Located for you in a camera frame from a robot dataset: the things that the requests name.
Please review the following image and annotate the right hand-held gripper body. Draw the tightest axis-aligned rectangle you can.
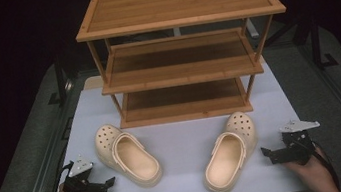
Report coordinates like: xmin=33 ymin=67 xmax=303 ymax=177
xmin=277 ymin=116 xmax=326 ymax=168

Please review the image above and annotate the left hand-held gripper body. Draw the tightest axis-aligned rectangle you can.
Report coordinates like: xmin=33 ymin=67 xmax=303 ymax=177
xmin=57 ymin=152 xmax=109 ymax=192

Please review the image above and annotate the cream foam clog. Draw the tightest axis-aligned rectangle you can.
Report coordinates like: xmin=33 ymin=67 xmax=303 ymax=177
xmin=91 ymin=116 xmax=166 ymax=192
xmin=194 ymin=108 xmax=266 ymax=192

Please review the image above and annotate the three-tier wooden shoe rack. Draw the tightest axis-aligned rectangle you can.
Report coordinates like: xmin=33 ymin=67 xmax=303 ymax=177
xmin=69 ymin=0 xmax=301 ymax=136

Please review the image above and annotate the person's right hand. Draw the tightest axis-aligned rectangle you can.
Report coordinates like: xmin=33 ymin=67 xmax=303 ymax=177
xmin=281 ymin=143 xmax=341 ymax=192

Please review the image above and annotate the black metal stand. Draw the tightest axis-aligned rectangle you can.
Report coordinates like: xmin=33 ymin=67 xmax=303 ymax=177
xmin=41 ymin=51 xmax=75 ymax=109
xmin=305 ymin=14 xmax=340 ymax=72

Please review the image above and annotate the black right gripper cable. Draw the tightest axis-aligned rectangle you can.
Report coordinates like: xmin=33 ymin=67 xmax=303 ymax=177
xmin=311 ymin=139 xmax=341 ymax=192

